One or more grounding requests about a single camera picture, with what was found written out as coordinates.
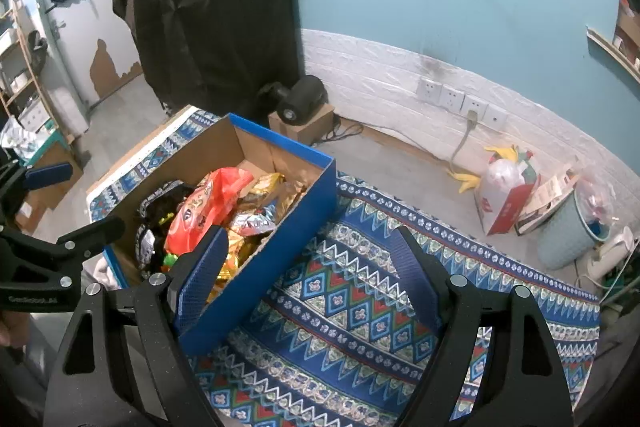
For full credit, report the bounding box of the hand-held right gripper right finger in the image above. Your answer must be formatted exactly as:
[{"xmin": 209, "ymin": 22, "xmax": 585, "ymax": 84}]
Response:
[{"xmin": 390, "ymin": 227, "xmax": 573, "ymax": 427}]

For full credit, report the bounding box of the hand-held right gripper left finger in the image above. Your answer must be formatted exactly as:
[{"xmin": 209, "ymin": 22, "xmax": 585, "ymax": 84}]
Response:
[{"xmin": 42, "ymin": 224, "xmax": 231, "ymax": 427}]

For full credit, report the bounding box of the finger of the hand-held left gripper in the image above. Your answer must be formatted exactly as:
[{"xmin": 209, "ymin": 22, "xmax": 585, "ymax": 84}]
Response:
[
  {"xmin": 50, "ymin": 216, "xmax": 126, "ymax": 259},
  {"xmin": 0, "ymin": 161, "xmax": 74, "ymax": 218}
]

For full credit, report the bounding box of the orange yellow snack packet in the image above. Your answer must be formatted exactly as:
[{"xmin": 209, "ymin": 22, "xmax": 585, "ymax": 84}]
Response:
[{"xmin": 207, "ymin": 227, "xmax": 261, "ymax": 303}]

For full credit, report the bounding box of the black snack packet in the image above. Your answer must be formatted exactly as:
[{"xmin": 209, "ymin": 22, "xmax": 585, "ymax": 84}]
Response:
[
  {"xmin": 135, "ymin": 179, "xmax": 196, "ymax": 238},
  {"xmin": 132, "ymin": 224, "xmax": 168, "ymax": 280}
]

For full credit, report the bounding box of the silver blue snack packet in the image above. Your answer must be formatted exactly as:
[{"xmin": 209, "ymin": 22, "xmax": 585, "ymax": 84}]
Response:
[{"xmin": 227, "ymin": 207, "xmax": 278, "ymax": 235}]

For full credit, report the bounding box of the dark orange snack packet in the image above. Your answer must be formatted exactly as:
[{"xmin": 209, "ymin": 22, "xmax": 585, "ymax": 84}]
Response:
[{"xmin": 165, "ymin": 167, "xmax": 256, "ymax": 255}]

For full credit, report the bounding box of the long yellow snack packet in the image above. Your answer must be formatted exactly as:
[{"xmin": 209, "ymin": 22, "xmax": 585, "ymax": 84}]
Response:
[{"xmin": 240, "ymin": 172, "xmax": 306, "ymax": 218}]

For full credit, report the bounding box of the blue cardboard box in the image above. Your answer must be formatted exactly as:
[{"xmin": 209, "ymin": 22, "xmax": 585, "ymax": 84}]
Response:
[{"xmin": 102, "ymin": 113, "xmax": 337, "ymax": 357}]

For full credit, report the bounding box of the person's left hand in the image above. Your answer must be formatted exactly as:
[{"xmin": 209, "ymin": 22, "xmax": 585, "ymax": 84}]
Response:
[{"xmin": 0, "ymin": 309, "xmax": 31, "ymax": 349}]

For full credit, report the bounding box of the brown cardboard box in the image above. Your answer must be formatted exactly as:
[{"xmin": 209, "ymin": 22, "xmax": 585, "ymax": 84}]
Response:
[
  {"xmin": 612, "ymin": 0, "xmax": 640, "ymax": 68},
  {"xmin": 15, "ymin": 142, "xmax": 83, "ymax": 233}
]

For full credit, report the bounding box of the blue patterned tablecloth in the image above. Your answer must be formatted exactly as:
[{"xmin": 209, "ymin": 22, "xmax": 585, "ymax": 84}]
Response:
[{"xmin": 87, "ymin": 107, "xmax": 601, "ymax": 427}]

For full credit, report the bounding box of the wooden storage rack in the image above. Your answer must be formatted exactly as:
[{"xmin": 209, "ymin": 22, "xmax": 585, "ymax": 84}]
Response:
[{"xmin": 0, "ymin": 0, "xmax": 76, "ymax": 148}]

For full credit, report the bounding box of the yellow banana peel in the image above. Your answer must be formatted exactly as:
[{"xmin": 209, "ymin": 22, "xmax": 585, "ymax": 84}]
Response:
[
  {"xmin": 484, "ymin": 144, "xmax": 521, "ymax": 164},
  {"xmin": 447, "ymin": 169, "xmax": 482, "ymax": 195}
]

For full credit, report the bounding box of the red paper bag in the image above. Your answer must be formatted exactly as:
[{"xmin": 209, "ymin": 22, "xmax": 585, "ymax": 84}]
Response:
[{"xmin": 482, "ymin": 152, "xmax": 541, "ymax": 236}]

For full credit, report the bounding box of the white plastic bag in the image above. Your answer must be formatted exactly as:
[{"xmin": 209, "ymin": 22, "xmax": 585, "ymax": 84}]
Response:
[{"xmin": 477, "ymin": 158, "xmax": 526, "ymax": 215}]

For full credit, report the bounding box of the grey door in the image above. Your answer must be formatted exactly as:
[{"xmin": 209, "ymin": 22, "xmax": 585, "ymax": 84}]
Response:
[{"xmin": 30, "ymin": 0, "xmax": 146, "ymax": 108}]

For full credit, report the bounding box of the light blue trash bin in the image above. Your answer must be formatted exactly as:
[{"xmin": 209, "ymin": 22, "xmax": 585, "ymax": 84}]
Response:
[{"xmin": 537, "ymin": 189, "xmax": 613, "ymax": 270}]

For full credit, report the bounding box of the white paper packaging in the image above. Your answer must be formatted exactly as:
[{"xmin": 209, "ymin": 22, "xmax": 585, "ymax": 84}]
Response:
[{"xmin": 515, "ymin": 157, "xmax": 583, "ymax": 235}]

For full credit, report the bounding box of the small cardboard box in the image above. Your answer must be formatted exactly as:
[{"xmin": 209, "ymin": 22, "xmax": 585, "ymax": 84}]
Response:
[{"xmin": 268, "ymin": 102, "xmax": 335, "ymax": 142}]

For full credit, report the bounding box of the white kettle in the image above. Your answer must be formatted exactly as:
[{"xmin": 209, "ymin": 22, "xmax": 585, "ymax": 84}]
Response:
[{"xmin": 585, "ymin": 227, "xmax": 636, "ymax": 288}]

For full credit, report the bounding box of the clear plastic bin liner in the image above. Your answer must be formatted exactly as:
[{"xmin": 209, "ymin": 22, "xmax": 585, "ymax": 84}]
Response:
[{"xmin": 575, "ymin": 172, "xmax": 621, "ymax": 228}]

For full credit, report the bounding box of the black spotlight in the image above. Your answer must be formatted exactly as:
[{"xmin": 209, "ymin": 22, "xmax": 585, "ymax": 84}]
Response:
[{"xmin": 257, "ymin": 75, "xmax": 326, "ymax": 125}]

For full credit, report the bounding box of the black hanging cloth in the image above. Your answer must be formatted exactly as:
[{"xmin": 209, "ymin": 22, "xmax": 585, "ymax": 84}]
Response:
[{"xmin": 111, "ymin": 0, "xmax": 307, "ymax": 118}]

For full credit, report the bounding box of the grey plug cable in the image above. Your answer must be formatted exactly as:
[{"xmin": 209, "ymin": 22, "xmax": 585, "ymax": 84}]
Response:
[{"xmin": 447, "ymin": 109, "xmax": 478, "ymax": 175}]

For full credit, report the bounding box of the black cable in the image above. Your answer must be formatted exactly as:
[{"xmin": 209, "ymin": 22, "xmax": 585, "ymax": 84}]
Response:
[{"xmin": 312, "ymin": 117, "xmax": 366, "ymax": 142}]

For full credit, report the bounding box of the white wall socket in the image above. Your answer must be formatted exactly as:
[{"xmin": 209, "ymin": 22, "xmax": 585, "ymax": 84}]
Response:
[
  {"xmin": 461, "ymin": 93, "xmax": 488, "ymax": 120},
  {"xmin": 417, "ymin": 77, "xmax": 442, "ymax": 102},
  {"xmin": 440, "ymin": 84, "xmax": 466, "ymax": 110},
  {"xmin": 484, "ymin": 103, "xmax": 508, "ymax": 130}
]

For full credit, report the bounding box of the white wall shelf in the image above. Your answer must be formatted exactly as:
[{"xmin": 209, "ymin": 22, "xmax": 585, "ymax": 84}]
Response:
[{"xmin": 586, "ymin": 26, "xmax": 640, "ymax": 82}]

